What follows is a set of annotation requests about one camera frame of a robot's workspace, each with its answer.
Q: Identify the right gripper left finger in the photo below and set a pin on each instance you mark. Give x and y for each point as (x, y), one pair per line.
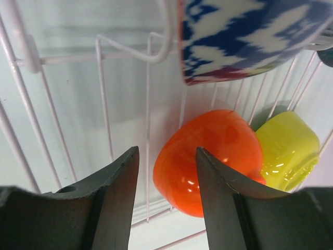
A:
(94, 213)

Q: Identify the orange blue patterned bowl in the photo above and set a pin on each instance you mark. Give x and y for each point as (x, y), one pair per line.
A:
(231, 40)

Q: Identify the yellow-green plastic bowl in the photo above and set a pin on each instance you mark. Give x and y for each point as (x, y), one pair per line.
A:
(290, 150)

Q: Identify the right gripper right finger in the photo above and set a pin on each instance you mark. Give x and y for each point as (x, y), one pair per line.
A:
(240, 213)

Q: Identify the clear plastic dish rack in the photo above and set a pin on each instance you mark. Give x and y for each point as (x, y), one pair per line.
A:
(58, 125)

